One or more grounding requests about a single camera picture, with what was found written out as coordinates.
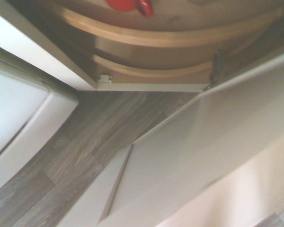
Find white cabinet door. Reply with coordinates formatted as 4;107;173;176
58;49;284;227

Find wooden lazy susan shelves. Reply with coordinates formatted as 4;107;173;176
44;0;284;84

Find white kitchen stove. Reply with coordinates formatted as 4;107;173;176
0;42;80;197

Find white corner cabinet frame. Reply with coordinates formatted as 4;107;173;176
0;0;210;93

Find white magnetic door catch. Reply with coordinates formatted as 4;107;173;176
97;73;114;84

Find metal door hinge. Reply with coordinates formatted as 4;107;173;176
203;50;225;92

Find red mug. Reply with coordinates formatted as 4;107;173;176
104;0;154;18

